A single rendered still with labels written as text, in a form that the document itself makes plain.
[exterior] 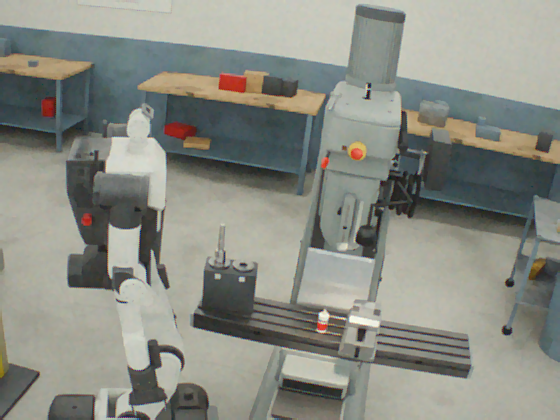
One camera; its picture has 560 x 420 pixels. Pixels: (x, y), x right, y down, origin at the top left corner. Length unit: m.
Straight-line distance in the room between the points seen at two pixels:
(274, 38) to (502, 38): 2.40
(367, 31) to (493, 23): 4.20
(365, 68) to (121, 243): 1.19
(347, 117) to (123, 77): 5.34
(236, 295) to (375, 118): 1.01
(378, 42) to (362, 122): 0.44
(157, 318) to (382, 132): 0.96
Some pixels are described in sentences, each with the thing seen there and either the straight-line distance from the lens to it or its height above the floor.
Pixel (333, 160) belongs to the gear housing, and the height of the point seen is 1.68.
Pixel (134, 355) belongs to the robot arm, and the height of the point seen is 1.22.
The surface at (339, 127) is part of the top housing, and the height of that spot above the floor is 1.83.
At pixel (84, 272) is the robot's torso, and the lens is 1.97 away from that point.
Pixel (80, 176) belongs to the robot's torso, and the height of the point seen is 1.72.
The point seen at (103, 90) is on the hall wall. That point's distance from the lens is 7.33.
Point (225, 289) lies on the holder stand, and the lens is 2.59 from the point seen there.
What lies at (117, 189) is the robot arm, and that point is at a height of 1.75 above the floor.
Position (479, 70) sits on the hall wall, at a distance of 6.52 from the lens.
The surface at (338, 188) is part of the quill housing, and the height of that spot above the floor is 1.56.
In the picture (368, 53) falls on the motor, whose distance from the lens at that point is 2.36.
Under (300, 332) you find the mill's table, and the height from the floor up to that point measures 0.90.
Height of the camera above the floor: 2.40
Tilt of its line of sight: 24 degrees down
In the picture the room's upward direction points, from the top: 7 degrees clockwise
